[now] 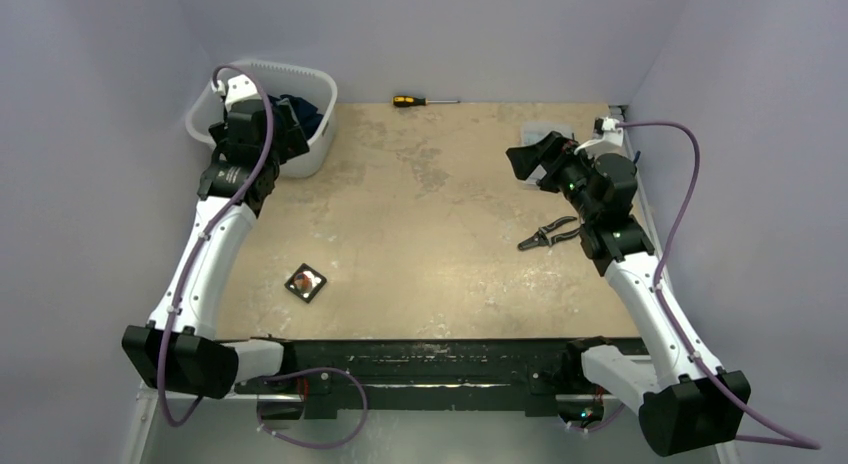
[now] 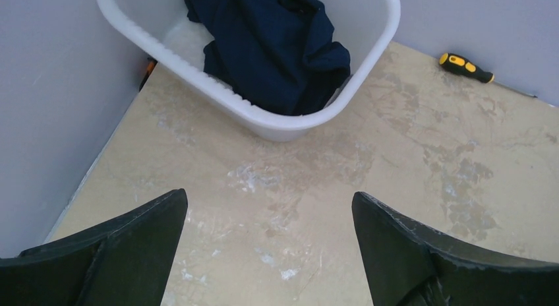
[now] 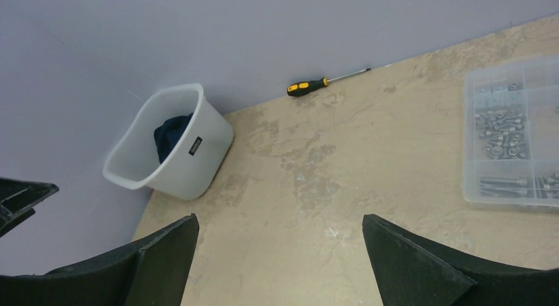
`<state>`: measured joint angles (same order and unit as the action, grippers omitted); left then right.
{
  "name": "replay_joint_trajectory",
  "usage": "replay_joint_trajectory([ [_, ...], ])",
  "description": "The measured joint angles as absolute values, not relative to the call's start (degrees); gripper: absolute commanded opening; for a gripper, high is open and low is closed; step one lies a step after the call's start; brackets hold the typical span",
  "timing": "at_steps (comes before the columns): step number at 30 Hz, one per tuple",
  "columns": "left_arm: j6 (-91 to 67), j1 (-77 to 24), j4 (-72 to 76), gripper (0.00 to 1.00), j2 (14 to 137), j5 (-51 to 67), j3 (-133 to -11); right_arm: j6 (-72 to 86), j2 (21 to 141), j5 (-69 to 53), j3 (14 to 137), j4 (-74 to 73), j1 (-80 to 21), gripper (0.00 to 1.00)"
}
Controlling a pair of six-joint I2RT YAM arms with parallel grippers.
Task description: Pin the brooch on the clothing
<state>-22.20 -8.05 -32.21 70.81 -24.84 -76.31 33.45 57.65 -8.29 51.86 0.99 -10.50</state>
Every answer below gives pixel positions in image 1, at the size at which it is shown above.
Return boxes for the navy blue t-shirt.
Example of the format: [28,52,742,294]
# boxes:
[270,94,324,140]

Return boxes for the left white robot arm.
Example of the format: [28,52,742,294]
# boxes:
[122,95,309,399]

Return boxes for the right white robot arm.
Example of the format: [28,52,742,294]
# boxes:
[505,132,751,457]

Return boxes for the brooch in black box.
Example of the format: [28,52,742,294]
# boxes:
[284,263,328,304]

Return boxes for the clear plastic parts box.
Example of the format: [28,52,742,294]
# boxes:
[521,121,575,146]

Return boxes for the white plastic tub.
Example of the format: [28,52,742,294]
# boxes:
[184,58,339,179]

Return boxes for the yellow black screwdriver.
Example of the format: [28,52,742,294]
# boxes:
[391,95,459,108]

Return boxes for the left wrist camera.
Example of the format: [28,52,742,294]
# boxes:
[210,74,262,112]

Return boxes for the black handled pliers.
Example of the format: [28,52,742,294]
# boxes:
[517,216,580,252]

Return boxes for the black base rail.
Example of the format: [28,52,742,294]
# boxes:
[231,338,651,423]

